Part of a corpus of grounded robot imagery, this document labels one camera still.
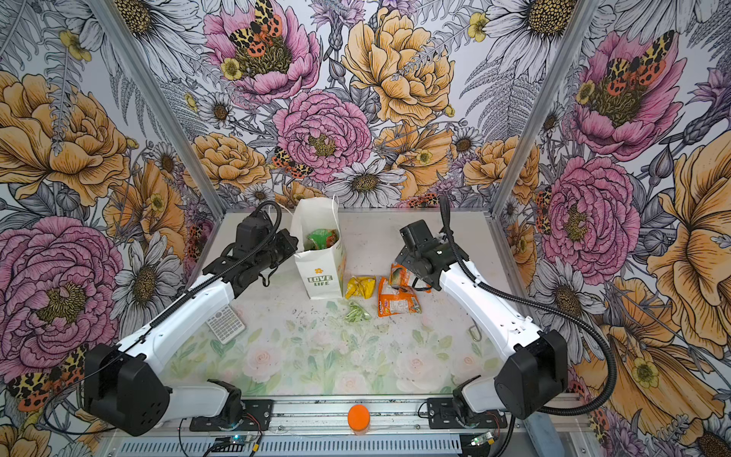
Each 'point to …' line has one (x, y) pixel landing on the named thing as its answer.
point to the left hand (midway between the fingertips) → (299, 247)
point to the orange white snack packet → (395, 300)
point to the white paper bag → (324, 271)
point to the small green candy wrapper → (356, 313)
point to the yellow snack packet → (360, 286)
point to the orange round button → (359, 417)
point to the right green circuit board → (484, 438)
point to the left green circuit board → (238, 439)
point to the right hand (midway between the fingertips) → (417, 272)
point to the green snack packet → (324, 238)
